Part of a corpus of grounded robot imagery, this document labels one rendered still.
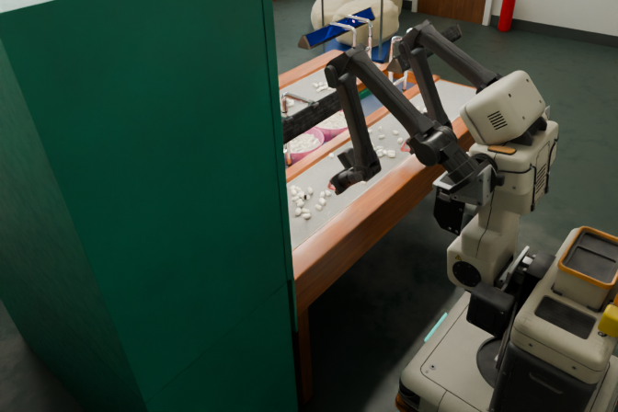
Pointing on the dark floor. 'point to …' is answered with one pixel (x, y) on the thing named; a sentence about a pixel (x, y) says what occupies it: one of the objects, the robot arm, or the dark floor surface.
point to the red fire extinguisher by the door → (507, 11)
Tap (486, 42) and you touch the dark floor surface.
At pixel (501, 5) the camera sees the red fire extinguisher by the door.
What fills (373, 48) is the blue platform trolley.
